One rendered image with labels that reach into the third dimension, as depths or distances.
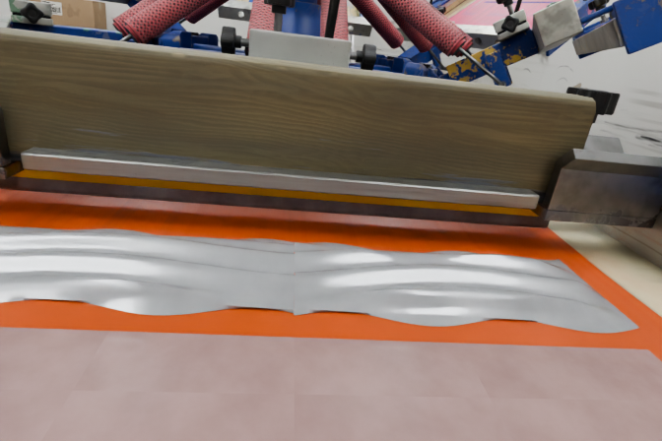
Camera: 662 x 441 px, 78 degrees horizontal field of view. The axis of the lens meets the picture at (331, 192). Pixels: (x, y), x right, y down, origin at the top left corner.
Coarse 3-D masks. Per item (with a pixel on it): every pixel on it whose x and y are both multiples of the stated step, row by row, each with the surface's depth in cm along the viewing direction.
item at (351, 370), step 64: (576, 256) 29; (320, 320) 19; (384, 320) 19; (512, 320) 21; (640, 320) 22; (320, 384) 15; (384, 384) 16; (448, 384) 16; (512, 384) 16; (576, 384) 17; (640, 384) 17
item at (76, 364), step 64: (0, 192) 27; (0, 320) 17; (64, 320) 17; (128, 320) 17; (192, 320) 18; (256, 320) 18; (0, 384) 14; (64, 384) 14; (128, 384) 14; (192, 384) 15; (256, 384) 15
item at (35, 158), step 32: (32, 160) 24; (64, 160) 24; (96, 160) 24; (128, 160) 24; (160, 160) 25; (192, 160) 26; (320, 192) 26; (352, 192) 26; (384, 192) 26; (416, 192) 26; (448, 192) 27; (480, 192) 27; (512, 192) 27
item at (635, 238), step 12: (660, 216) 29; (600, 228) 34; (612, 228) 33; (624, 228) 32; (636, 228) 30; (648, 228) 30; (660, 228) 29; (624, 240) 32; (636, 240) 30; (648, 240) 29; (660, 240) 29; (636, 252) 30; (648, 252) 29; (660, 252) 28; (660, 264) 28
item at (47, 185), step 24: (48, 192) 27; (72, 192) 27; (96, 192) 27; (120, 192) 27; (144, 192) 27; (168, 192) 27; (192, 192) 28; (216, 192) 28; (384, 216) 30; (408, 216) 30; (432, 216) 30; (456, 216) 30; (480, 216) 30; (504, 216) 30; (528, 216) 30
